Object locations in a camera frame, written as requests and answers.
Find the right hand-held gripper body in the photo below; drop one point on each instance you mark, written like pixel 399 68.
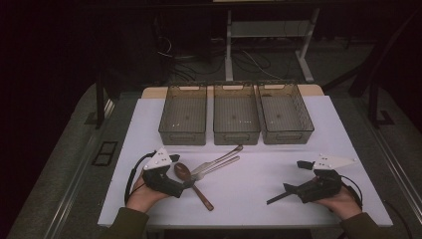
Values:
pixel 323 187

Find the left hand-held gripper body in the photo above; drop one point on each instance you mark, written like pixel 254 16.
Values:
pixel 159 181

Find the black chopstick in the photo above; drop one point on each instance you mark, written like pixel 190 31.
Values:
pixel 279 197
pixel 275 199

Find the brown wooden spoon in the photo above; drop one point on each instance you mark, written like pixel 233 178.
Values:
pixel 181 171

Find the metal table knife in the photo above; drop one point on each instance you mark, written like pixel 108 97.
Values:
pixel 219 160

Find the transparent grey plastic bin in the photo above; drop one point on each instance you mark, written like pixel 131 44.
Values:
pixel 285 114
pixel 236 114
pixel 183 113

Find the person's left hand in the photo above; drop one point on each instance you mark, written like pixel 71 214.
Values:
pixel 142 197

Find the person's right hand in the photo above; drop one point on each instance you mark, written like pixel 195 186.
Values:
pixel 345 204

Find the white table mat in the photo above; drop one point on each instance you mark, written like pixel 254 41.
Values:
pixel 252 199

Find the dark metal stand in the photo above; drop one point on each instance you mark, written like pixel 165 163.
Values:
pixel 373 106
pixel 99 106

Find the white metal stand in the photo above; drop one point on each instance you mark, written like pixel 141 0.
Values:
pixel 229 49

